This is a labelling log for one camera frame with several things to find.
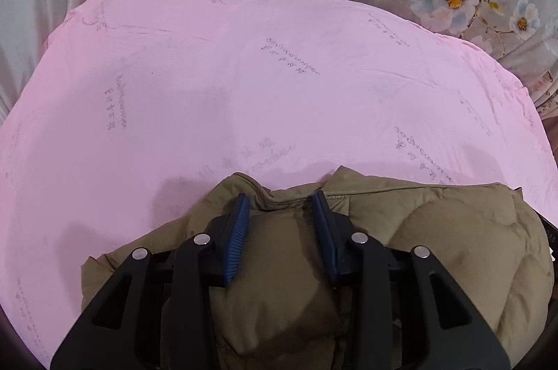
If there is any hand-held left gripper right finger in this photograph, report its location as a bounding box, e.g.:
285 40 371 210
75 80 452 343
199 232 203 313
310 190 511 370

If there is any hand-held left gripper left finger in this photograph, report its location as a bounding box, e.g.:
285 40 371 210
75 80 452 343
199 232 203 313
50 193 251 370

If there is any olive quilted jacket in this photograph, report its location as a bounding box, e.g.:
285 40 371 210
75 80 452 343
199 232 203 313
81 165 551 370

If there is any pink printed blanket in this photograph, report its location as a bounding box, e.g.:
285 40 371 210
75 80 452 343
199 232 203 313
0 0 548 370

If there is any white curtain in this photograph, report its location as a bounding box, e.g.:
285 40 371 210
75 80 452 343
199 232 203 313
0 0 101 122

